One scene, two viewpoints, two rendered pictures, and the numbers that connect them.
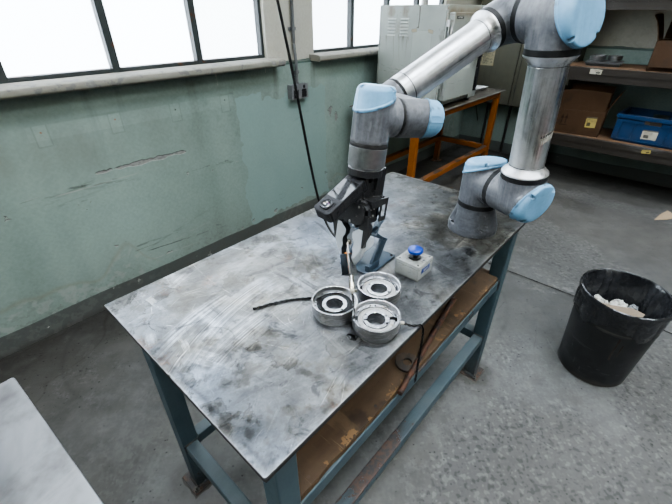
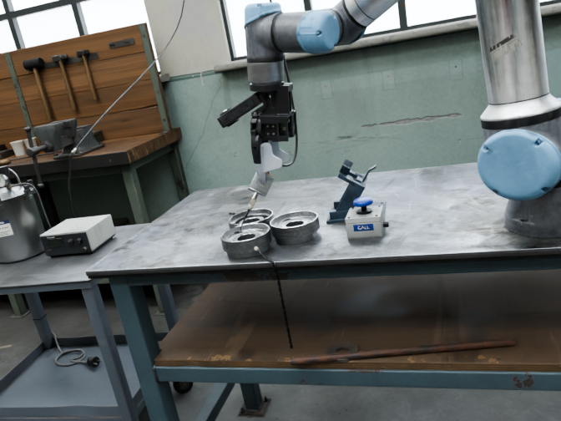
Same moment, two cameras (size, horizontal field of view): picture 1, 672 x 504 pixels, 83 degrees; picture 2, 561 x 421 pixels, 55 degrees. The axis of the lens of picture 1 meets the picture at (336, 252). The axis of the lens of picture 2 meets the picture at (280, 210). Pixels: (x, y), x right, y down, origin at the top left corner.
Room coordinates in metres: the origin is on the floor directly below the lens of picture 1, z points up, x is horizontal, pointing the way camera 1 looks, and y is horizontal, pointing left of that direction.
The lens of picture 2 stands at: (0.28, -1.09, 1.20)
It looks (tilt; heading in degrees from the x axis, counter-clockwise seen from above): 17 degrees down; 67
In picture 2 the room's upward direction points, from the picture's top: 10 degrees counter-clockwise
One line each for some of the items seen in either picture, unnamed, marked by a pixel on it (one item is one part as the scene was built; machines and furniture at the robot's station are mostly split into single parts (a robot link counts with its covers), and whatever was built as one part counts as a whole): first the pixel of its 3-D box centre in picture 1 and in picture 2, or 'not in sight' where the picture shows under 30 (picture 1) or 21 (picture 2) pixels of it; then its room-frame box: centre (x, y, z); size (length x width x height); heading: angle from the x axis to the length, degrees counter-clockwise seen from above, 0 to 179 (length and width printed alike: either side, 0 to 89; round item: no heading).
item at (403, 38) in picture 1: (433, 56); not in sight; (3.23, -0.74, 1.10); 0.62 x 0.61 x 0.65; 138
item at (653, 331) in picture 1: (607, 330); not in sight; (1.22, -1.19, 0.21); 0.34 x 0.34 x 0.43
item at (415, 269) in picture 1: (415, 262); (368, 221); (0.84, -0.21, 0.82); 0.08 x 0.07 x 0.05; 138
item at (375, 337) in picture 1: (376, 321); (246, 240); (0.62, -0.09, 0.82); 0.10 x 0.10 x 0.04
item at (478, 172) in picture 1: (483, 179); not in sight; (1.08, -0.44, 0.97); 0.13 x 0.12 x 0.14; 27
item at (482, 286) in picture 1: (355, 347); (390, 352); (0.95, -0.07, 0.40); 1.17 x 0.59 x 0.80; 138
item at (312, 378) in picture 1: (359, 252); (371, 209); (0.95, -0.07, 0.79); 1.20 x 0.60 x 0.02; 138
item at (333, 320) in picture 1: (334, 306); (252, 224); (0.67, 0.00, 0.82); 0.10 x 0.10 x 0.04
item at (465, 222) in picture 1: (474, 213); (548, 197); (1.08, -0.44, 0.85); 0.15 x 0.15 x 0.10
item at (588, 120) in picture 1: (585, 109); not in sight; (3.61, -2.26, 0.64); 0.49 x 0.40 x 0.37; 53
